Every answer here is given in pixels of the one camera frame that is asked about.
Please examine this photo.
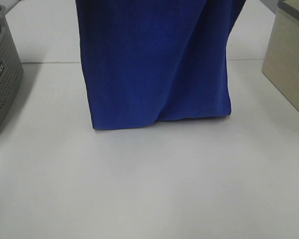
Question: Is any blue microfibre towel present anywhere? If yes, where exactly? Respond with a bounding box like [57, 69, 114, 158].
[76, 0, 245, 130]

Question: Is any beige storage box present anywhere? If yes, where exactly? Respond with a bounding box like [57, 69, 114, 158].
[262, 0, 299, 112]

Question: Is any grey perforated plastic basket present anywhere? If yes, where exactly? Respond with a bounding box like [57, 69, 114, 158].
[0, 5, 23, 126]

